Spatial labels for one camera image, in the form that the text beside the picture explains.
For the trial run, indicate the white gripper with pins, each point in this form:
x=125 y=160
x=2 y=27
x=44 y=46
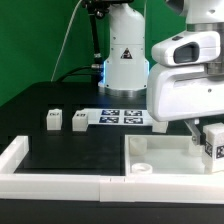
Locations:
x=179 y=86

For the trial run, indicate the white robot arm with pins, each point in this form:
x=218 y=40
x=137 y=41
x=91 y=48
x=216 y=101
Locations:
x=126 y=70

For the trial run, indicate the white square tabletop part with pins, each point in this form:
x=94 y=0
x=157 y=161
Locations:
x=162 y=154

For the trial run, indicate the white sheet with tags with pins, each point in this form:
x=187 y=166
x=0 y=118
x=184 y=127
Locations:
x=122 y=117

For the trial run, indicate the white U-shaped fence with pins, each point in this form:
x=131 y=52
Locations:
x=207 y=188

